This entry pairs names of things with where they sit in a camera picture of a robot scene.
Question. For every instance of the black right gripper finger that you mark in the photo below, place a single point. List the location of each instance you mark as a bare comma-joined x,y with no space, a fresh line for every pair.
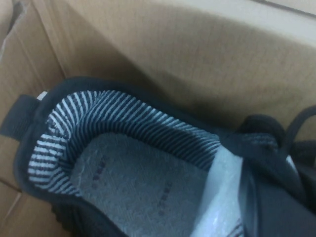
266,202

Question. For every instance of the black knit sneaker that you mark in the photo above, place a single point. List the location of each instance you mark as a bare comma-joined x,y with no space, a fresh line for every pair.
118,118

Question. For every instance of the brown cardboard shoe box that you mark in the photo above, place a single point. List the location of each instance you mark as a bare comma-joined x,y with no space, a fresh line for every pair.
172,49

